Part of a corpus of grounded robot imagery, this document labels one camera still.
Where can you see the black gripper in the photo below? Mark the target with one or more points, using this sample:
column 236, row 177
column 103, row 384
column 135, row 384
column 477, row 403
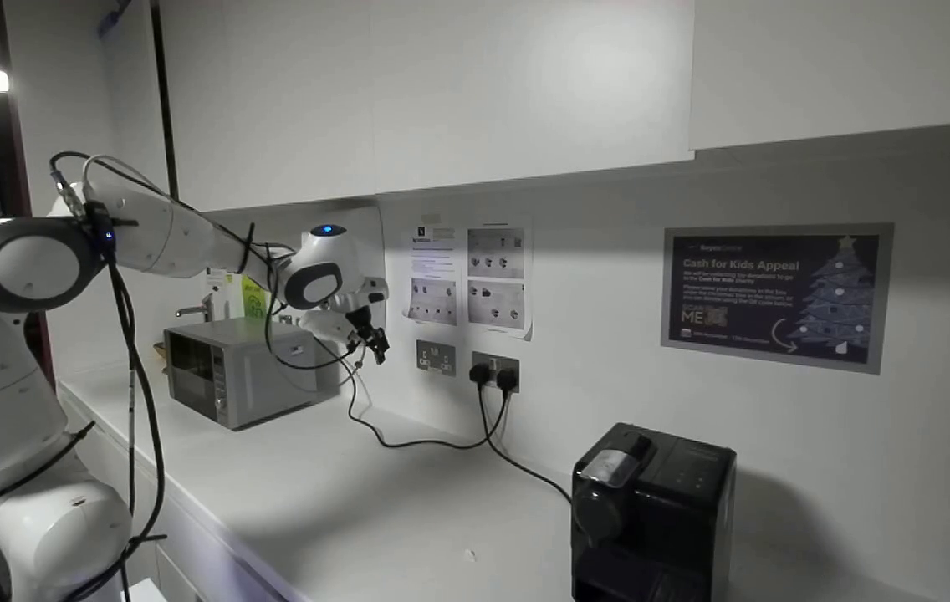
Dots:
column 361, row 319

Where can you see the double wall socket with switches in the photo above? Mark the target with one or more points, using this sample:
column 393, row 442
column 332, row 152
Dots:
column 496, row 360

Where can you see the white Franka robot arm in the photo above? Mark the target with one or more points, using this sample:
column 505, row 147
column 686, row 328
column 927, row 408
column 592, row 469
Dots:
column 6, row 378

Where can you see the white laminated instruction sheet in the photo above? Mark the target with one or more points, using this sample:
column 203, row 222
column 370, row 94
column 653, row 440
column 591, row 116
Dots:
column 433, row 272
column 496, row 274

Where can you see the black power plug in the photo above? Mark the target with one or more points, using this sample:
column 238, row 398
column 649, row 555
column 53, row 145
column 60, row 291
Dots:
column 505, row 378
column 482, row 377

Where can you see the green clean after use sign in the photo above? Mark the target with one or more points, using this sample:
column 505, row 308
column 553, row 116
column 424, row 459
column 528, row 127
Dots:
column 256, row 294

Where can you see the silver microwave oven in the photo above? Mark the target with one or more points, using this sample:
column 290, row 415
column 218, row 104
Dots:
column 243, row 371

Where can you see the white upper cabinet door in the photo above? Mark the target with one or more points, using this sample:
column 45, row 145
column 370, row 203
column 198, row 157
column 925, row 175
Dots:
column 846, row 67
column 424, row 89

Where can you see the black coffee machine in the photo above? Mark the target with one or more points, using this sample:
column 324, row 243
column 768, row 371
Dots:
column 653, row 514

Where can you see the black vertical trim strip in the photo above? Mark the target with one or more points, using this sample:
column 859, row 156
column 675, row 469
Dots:
column 162, row 103

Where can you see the silver single wall socket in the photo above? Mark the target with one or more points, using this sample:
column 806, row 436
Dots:
column 436, row 360

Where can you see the framed dark wall poster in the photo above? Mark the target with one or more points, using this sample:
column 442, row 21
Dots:
column 776, row 294

